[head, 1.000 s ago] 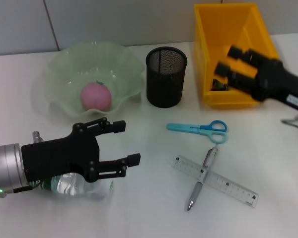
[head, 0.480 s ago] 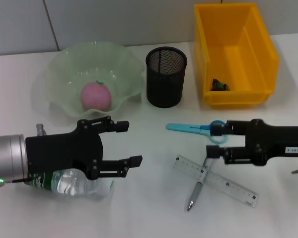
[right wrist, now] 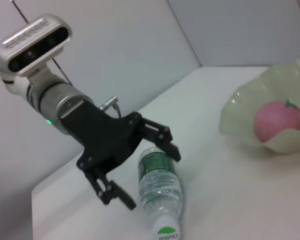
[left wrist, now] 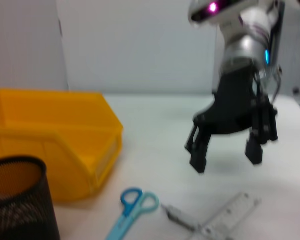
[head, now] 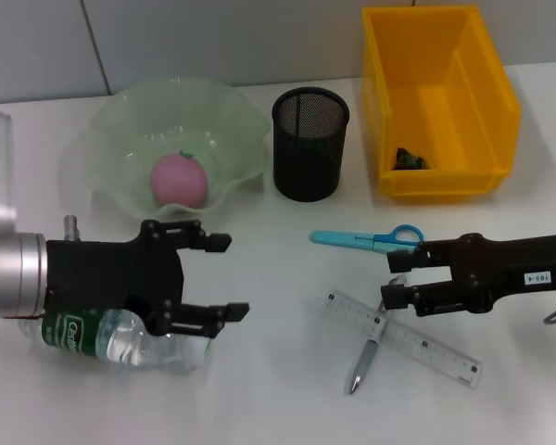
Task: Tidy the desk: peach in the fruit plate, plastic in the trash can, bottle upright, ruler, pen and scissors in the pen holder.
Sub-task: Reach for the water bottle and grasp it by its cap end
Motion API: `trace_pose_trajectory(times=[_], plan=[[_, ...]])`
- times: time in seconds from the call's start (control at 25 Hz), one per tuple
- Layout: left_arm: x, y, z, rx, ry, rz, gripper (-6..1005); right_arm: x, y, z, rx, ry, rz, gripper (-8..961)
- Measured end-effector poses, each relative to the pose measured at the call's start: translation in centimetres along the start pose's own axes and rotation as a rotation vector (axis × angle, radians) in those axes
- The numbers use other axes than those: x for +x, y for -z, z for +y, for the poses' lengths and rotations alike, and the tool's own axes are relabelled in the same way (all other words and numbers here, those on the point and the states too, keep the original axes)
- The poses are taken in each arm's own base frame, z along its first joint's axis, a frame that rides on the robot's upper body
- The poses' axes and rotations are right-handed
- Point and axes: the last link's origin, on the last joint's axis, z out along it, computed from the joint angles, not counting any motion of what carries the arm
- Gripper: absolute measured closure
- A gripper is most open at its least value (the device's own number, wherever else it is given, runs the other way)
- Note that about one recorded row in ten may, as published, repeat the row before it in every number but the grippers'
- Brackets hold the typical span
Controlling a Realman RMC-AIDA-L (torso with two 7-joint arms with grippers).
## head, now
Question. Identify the yellow plastic bin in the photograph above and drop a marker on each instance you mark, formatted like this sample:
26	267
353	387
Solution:
445	92

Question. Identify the silver ballpoint pen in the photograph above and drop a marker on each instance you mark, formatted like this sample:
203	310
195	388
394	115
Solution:
363	364

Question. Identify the clear green-label water bottle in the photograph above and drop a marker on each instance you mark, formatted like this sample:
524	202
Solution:
120	345

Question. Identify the pink toy peach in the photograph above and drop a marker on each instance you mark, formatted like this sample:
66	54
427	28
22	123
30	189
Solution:
178	181

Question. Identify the green wavy glass fruit bowl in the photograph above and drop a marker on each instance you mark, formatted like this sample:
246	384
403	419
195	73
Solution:
222	139

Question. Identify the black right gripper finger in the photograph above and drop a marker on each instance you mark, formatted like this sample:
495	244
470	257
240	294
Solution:
400	261
395	296

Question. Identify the green plastic wrapper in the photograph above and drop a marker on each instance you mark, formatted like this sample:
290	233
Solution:
410	160

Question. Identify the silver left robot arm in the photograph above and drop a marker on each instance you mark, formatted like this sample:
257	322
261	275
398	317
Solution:
14	278

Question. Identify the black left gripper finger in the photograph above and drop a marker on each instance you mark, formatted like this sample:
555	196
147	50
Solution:
218	242
236	312

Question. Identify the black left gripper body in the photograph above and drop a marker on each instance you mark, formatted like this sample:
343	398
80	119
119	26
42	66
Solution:
111	273

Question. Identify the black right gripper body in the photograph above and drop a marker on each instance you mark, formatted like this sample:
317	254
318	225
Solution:
514	269

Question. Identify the black mesh pen holder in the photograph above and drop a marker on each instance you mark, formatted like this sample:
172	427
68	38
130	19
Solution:
308	153

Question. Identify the blue scissors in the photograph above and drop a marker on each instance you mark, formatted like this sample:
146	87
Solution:
338	238

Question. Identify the clear plastic ruler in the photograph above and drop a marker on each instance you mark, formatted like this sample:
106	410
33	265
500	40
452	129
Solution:
426	345

